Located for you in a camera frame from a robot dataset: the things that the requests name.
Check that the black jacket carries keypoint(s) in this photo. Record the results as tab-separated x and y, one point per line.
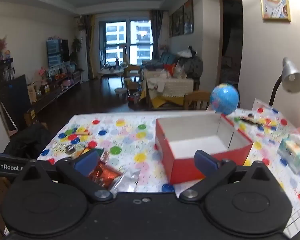
27	140

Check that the dark television cabinet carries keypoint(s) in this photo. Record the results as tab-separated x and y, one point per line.
52	97

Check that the coffee table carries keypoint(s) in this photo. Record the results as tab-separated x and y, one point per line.
112	72

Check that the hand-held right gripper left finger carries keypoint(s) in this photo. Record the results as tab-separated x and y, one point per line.
86	160

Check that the wooden dining chair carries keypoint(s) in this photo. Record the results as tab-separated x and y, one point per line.
197	100

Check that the balloon print tablecloth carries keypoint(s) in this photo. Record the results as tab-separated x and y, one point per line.
140	140

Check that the white standing air conditioner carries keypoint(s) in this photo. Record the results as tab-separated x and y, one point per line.
83	55

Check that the red cardboard box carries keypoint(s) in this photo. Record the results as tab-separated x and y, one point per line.
185	170

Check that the silver desk lamp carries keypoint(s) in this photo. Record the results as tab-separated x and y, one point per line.
292	80

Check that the yellow label carton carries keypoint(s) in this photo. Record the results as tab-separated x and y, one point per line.
30	117

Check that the orange foil snack packet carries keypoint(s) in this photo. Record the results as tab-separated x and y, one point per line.
105	175

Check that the dark clothes pile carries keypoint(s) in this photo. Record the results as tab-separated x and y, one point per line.
192	65

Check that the wooden armchair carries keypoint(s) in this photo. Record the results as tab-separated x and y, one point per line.
131	67

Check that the pink toy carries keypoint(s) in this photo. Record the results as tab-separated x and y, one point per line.
69	82

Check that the television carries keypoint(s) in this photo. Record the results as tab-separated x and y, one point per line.
55	52

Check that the balcony window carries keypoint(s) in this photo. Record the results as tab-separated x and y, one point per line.
126	42

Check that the grey curtain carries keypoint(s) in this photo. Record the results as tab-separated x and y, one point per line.
157	35

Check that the silver snack packet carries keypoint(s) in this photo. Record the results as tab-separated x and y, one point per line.
127	180

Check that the cream sausage stick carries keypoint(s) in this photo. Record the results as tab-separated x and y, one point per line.
83	133

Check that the black cabinet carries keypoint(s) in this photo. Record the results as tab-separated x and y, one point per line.
15	95

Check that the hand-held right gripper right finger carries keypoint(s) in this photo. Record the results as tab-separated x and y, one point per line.
205	162

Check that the potted plant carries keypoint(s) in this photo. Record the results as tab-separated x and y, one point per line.
76	46

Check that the dark brown snack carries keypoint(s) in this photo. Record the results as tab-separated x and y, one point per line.
250	121

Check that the white stool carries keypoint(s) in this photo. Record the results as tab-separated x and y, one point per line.
121	91

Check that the yellow curtain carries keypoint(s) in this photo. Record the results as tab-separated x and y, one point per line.
91	47

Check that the blue globe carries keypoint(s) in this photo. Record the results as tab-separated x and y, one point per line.
225	97

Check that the red floor toy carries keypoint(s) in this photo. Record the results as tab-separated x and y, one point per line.
134	98

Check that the gold framed bright picture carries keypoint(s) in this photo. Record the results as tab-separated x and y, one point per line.
273	0

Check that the tissue pack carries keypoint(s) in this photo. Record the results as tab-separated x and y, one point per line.
290	152

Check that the dark framed wall painting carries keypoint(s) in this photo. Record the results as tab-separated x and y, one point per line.
171	26
178	21
188	16

